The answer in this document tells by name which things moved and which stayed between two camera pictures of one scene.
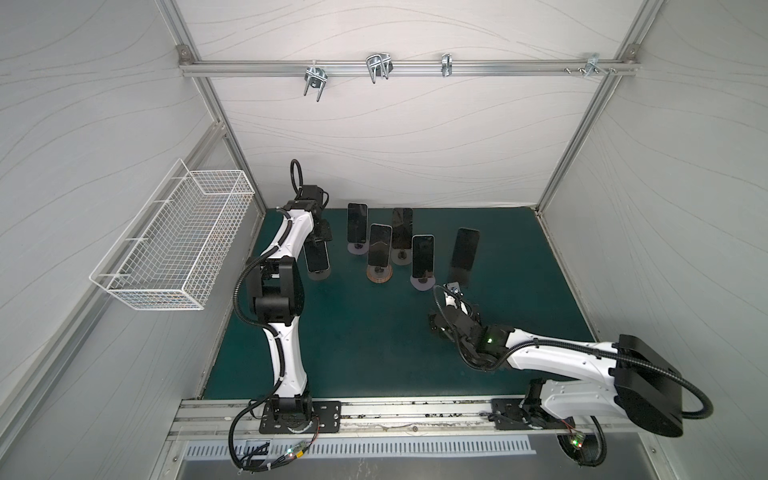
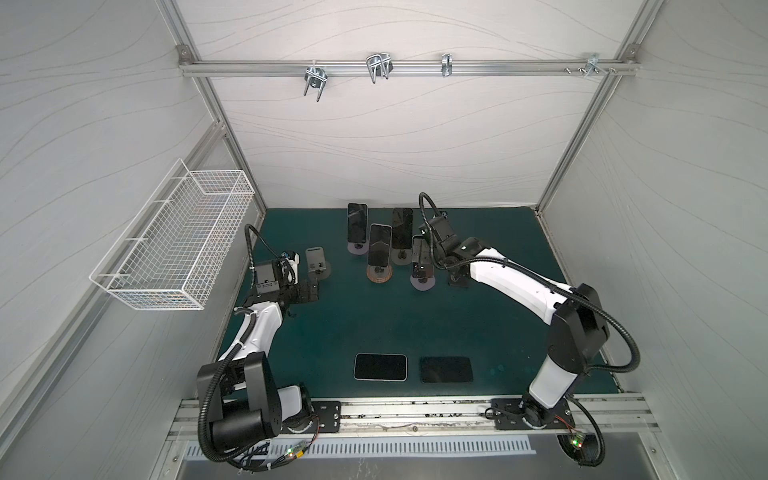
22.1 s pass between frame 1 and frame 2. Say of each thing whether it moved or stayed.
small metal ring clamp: stayed
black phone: moved
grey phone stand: stayed
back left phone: stayed
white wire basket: stayed
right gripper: moved
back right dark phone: stayed
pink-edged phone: stayed
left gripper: moved
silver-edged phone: stayed
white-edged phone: moved
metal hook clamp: stayed
